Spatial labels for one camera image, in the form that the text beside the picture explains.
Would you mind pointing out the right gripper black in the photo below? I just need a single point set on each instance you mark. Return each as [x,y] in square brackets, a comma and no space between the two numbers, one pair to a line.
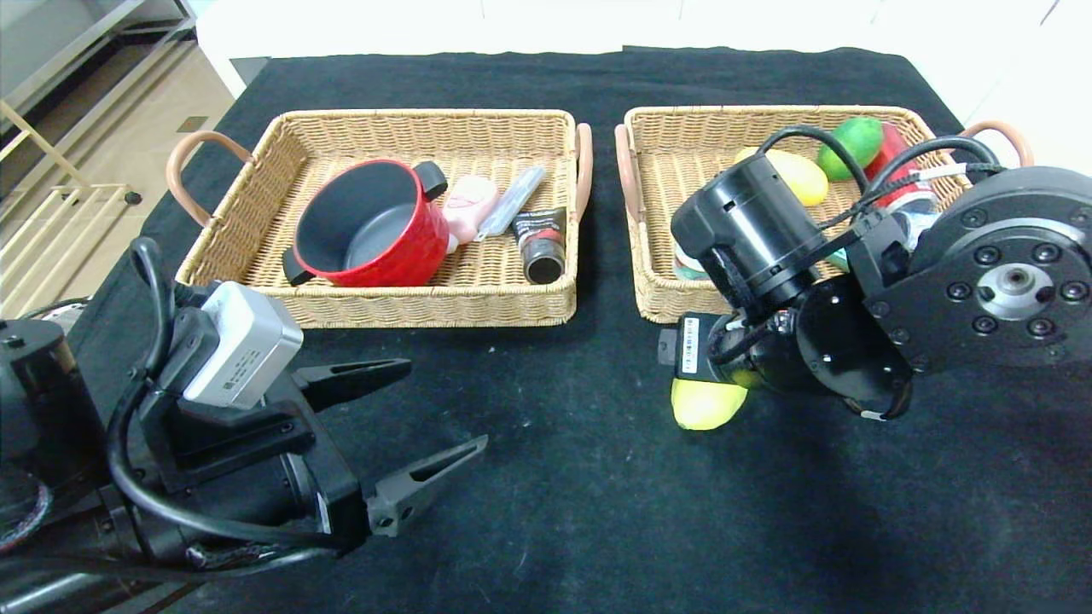
[693,348]

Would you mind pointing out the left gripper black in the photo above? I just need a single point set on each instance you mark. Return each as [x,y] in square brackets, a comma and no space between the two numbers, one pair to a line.
[339,496]

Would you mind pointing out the yellow lemon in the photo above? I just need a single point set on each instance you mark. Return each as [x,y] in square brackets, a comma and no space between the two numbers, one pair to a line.
[704,405]

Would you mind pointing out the small silver tin can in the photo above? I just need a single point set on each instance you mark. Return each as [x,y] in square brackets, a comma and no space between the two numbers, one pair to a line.
[687,269]

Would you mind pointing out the red pot black interior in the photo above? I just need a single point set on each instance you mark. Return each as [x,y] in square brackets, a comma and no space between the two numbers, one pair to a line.
[401,247]

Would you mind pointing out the yellow mango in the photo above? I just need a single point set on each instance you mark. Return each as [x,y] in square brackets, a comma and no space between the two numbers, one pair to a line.
[806,175]

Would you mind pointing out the clear plastic razor case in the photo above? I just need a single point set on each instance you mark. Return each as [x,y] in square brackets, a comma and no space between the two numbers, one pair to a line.
[512,200]

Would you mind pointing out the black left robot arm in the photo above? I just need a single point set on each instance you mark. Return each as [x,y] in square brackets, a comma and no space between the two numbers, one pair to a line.
[34,401]

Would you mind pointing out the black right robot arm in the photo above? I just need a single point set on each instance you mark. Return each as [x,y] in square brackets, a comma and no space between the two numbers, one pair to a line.
[981,281]

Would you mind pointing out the rectangular wicker basket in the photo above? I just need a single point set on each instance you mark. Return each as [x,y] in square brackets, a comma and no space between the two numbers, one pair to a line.
[682,153]
[384,298]

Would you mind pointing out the green chewing gum pack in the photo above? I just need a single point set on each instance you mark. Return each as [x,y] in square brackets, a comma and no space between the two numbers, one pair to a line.
[840,260]

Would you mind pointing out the black cosmetic tube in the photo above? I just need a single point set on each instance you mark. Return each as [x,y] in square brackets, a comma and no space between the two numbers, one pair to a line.
[539,243]

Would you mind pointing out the pink lotion bottle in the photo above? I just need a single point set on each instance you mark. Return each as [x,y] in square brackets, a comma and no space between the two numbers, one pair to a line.
[469,205]

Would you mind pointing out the green oval fruit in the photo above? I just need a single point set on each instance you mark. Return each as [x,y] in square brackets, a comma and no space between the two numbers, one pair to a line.
[857,136]

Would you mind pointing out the red drink can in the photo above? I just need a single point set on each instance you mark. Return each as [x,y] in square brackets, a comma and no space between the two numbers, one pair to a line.
[891,158]

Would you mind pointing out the black tablecloth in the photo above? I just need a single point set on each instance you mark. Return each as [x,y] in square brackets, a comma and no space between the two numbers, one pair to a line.
[546,81]

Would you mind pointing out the yellow wooden rack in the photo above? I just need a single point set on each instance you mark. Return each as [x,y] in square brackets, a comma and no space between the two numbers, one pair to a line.
[60,223]

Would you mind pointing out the grey metal shelf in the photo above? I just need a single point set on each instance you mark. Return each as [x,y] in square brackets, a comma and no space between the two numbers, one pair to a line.
[77,51]

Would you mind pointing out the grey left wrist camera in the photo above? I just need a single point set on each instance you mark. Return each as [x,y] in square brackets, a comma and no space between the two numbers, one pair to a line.
[243,341]

